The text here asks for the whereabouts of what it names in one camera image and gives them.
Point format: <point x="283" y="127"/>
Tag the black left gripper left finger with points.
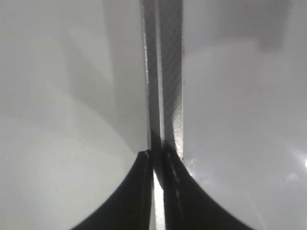
<point x="129" y="207"/>

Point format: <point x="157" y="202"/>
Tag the white board with grey frame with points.
<point x="85" y="85"/>

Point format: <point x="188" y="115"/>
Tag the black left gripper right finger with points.
<point x="187" y="206"/>

